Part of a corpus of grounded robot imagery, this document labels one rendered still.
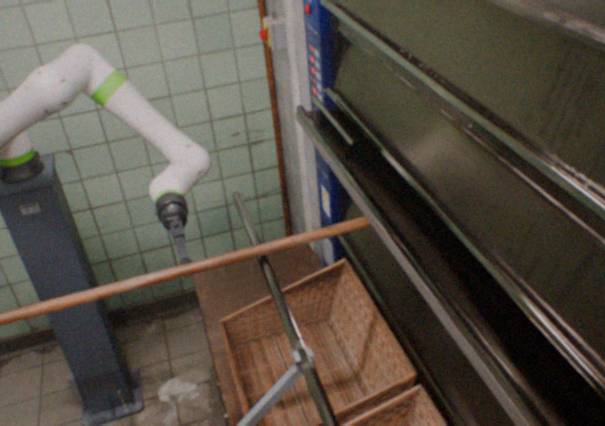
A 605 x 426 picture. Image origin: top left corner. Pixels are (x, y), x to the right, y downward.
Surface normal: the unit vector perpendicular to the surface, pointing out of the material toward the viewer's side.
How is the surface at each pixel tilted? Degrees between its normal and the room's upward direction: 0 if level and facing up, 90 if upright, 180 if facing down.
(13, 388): 0
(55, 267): 90
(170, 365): 0
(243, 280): 0
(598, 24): 90
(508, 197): 70
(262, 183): 90
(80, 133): 90
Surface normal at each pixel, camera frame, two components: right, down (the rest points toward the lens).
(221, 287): -0.08, -0.82
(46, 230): 0.31, 0.52
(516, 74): -0.92, -0.06
